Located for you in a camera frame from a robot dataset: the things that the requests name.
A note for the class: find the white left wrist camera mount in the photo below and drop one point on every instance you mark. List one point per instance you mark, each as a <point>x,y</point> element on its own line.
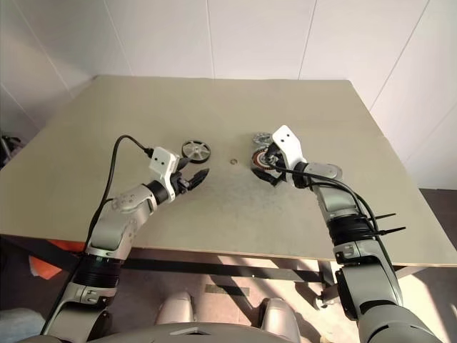
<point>162,160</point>

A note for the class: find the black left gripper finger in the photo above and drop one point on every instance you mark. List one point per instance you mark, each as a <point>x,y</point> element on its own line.
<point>198,178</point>
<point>183,163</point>

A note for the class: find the black table frame bar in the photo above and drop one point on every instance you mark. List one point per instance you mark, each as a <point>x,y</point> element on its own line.
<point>43,252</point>
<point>214,268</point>

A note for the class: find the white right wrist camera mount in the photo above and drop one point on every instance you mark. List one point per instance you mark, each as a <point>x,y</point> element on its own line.
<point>287,143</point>

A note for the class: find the grey rounded robot leg shell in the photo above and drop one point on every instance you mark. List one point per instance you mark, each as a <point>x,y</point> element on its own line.
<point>278,314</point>
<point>175,307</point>

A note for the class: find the orange cloth object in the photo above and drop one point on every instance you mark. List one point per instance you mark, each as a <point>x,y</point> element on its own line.
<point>46,269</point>

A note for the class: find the grey table leg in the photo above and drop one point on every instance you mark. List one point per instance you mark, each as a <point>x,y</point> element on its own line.
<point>326,278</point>

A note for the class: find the grey floor tape strip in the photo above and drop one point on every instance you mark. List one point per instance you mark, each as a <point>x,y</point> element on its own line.
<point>226,289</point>

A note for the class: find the dark metal stand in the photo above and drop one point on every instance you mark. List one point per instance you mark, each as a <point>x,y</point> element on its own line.
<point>9,143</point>

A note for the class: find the blue grey fabric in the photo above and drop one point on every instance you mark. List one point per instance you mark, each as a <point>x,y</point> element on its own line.
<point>18,325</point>

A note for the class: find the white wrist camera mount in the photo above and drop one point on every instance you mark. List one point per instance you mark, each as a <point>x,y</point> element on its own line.
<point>162,160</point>
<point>287,143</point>

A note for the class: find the grey table frame beam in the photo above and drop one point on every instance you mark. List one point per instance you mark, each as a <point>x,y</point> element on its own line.
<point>410,271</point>

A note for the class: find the copper wound motor stator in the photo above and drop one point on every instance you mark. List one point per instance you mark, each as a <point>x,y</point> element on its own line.
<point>257,159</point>

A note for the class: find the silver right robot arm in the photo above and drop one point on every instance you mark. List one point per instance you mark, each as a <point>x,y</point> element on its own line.
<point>335,203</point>

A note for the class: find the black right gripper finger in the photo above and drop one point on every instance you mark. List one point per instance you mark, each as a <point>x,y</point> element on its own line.
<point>266,177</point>
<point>270,149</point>

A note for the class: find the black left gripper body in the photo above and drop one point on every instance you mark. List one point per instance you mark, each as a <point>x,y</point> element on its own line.
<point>181,184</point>

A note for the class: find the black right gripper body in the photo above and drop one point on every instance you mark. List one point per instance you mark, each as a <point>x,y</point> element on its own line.
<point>278,164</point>

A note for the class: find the black zip tie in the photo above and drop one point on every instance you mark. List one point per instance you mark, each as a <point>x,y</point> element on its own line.
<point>392,231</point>
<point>385,216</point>

